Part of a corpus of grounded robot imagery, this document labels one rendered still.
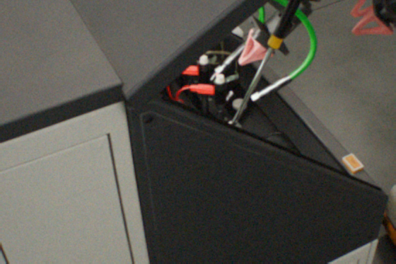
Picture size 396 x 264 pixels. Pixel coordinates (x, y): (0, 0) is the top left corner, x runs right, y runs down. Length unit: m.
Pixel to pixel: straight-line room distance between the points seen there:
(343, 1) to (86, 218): 3.16
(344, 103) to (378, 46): 0.57
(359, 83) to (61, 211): 2.51
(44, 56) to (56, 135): 0.13
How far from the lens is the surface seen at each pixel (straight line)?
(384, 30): 1.25
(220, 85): 1.46
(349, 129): 3.08
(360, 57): 3.54
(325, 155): 1.62
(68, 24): 1.04
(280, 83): 1.39
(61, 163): 0.95
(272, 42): 1.02
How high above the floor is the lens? 2.05
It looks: 42 degrees down
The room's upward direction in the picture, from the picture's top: 3 degrees counter-clockwise
